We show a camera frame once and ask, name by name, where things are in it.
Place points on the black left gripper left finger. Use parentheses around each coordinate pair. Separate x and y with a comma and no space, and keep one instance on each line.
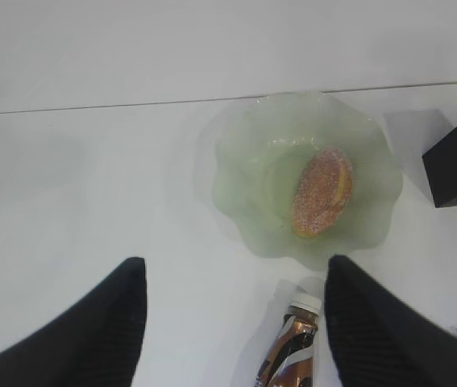
(96,342)

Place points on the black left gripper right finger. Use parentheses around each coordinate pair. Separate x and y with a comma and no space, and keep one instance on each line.
(376,339)

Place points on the brown Nescafe coffee bottle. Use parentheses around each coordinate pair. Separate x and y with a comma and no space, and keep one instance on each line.
(290,360)

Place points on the sugared bread roll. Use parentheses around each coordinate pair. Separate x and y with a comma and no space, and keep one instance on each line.
(323,190)

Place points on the green wavy glass plate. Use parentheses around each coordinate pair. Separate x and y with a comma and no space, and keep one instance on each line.
(260,155)

